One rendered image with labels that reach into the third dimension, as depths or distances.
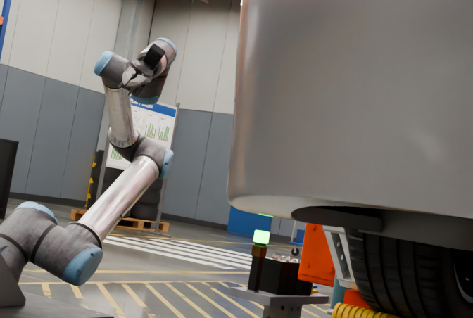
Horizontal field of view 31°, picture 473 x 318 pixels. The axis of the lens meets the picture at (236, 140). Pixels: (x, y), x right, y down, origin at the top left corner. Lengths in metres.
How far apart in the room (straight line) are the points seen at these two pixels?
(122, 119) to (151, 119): 8.94
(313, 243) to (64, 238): 0.83
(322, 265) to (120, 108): 0.89
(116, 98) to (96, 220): 0.43
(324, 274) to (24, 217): 1.02
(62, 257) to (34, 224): 0.15
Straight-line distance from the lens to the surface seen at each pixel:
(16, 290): 2.87
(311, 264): 2.91
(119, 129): 3.17
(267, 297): 2.92
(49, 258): 2.89
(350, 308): 2.22
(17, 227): 2.92
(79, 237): 2.90
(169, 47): 2.75
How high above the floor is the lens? 0.77
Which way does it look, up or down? 4 degrees up
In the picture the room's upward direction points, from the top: 9 degrees clockwise
